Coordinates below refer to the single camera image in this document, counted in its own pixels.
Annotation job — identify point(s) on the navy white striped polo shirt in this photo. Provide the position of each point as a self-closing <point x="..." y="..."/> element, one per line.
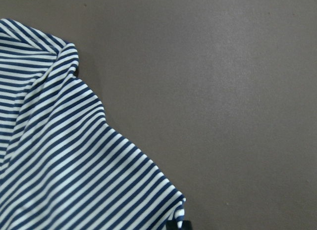
<point x="62" y="166"/>

